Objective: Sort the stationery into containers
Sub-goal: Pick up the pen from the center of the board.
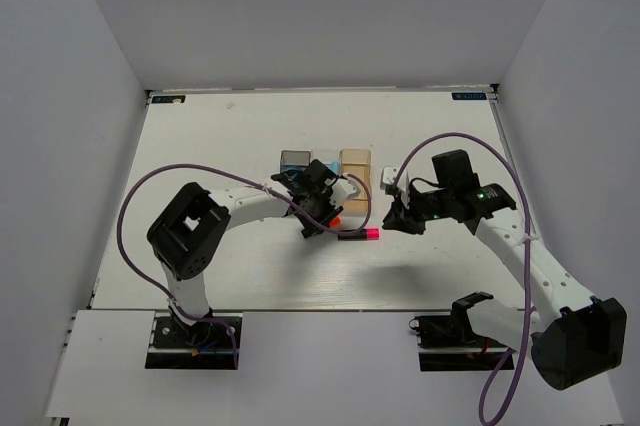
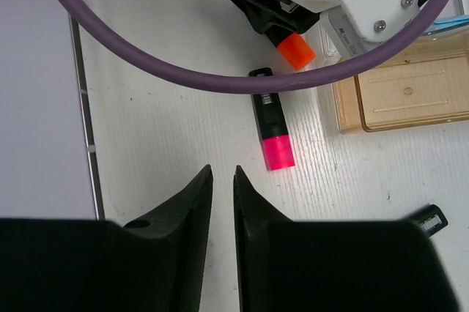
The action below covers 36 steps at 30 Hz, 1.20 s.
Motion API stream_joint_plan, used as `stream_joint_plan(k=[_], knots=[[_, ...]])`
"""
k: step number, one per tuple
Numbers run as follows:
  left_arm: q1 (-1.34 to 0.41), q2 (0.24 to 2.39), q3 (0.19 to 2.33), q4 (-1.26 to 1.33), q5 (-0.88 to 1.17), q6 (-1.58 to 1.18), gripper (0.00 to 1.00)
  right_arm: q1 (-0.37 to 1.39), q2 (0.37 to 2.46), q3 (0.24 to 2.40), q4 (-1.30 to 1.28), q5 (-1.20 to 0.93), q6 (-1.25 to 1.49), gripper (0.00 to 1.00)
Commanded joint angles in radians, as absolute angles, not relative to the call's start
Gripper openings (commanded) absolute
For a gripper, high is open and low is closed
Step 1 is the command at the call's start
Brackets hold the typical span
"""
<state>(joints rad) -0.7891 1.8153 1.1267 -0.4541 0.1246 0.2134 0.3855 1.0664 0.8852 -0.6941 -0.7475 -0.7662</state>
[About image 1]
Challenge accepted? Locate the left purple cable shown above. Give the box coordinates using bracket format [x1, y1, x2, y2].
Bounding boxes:
[115, 163, 372, 367]

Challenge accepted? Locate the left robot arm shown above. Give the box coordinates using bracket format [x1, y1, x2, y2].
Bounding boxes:
[147, 174, 363, 345]

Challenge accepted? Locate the amber plastic container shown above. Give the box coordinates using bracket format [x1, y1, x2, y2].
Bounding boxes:
[339, 148, 372, 217]

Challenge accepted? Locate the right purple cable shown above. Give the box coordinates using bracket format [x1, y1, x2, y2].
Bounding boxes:
[397, 132, 532, 425]

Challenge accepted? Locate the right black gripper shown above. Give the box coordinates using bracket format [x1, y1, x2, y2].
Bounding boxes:
[382, 182, 454, 235]

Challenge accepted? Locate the right table label sticker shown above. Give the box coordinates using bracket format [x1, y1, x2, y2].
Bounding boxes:
[451, 91, 487, 101]

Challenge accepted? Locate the left table label sticker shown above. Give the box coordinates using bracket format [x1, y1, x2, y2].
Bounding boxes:
[151, 95, 186, 104]

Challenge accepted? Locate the table label sticker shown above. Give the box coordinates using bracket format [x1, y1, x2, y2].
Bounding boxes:
[151, 95, 186, 104]
[451, 91, 487, 101]

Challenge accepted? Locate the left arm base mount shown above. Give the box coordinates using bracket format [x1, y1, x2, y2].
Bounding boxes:
[145, 313, 243, 371]

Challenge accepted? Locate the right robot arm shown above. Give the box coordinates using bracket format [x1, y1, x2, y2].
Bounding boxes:
[380, 150, 627, 390]

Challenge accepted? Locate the dark grey plastic container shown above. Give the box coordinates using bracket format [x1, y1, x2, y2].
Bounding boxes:
[279, 150, 312, 177]

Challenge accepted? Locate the pink capped black highlighter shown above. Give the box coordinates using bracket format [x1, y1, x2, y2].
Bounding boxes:
[337, 228, 380, 241]

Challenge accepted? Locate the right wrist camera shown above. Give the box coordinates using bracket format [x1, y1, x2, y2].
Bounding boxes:
[380, 166, 410, 209]

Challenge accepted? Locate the clear plastic container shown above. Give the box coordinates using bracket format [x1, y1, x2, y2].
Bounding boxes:
[311, 149, 341, 165]

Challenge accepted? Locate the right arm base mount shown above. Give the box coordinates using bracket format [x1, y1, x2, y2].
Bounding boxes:
[408, 314, 507, 372]

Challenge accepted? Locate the purple cable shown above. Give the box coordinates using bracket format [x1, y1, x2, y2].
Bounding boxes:
[115, 163, 372, 367]
[397, 132, 532, 425]

